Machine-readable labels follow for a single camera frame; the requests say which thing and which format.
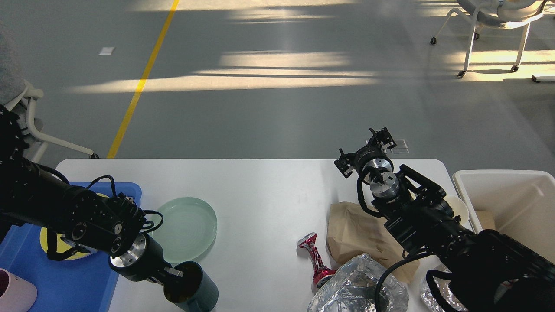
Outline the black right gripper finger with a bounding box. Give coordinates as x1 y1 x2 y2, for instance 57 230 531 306
367 127 397 152
334 149 358 179

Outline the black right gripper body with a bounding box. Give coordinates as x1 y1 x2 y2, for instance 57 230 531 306
350 146 394 172

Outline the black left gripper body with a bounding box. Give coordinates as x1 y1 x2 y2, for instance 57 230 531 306
108 233 171 282

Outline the dark green mug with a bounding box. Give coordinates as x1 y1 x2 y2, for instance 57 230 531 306
163 261 219 312

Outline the light green plate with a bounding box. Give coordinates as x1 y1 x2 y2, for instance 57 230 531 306
151 197 218 264

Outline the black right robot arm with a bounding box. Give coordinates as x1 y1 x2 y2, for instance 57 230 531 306
334 128 554 312

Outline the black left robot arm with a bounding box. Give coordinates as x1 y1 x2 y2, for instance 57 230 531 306
0 107 185 286

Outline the blue plastic tray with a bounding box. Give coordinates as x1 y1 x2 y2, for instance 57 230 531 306
0 182 142 312

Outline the brown paper bag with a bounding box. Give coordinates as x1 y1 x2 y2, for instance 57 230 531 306
326 202 404 268

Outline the yellow plate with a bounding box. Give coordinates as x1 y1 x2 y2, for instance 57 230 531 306
39 193 109 260

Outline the crushed red soda can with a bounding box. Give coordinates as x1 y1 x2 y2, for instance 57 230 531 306
297 232 336 289

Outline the white paper cup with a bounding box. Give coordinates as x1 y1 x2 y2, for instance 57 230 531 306
444 196 470 225

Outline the crumpled aluminium foil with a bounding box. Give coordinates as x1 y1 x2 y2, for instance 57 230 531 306
307 253 410 312

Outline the cardboard piece in bin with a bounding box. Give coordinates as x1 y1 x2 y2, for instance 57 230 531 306
475 211 497 230

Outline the pink white cup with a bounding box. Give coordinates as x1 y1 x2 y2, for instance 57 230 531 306
0 268 38 312

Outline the small foil piece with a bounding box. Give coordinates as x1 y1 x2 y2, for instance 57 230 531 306
420 264 468 312

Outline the white plastic bin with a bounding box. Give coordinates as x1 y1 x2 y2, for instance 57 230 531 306
453 169 555 261

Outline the white chair top right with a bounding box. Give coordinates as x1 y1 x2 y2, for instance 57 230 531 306
430 0 547 79

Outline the white chair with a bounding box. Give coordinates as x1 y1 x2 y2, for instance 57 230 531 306
430 0 547 79
0 24 99 163

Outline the white chair left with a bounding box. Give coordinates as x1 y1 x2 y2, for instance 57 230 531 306
0 24 99 163

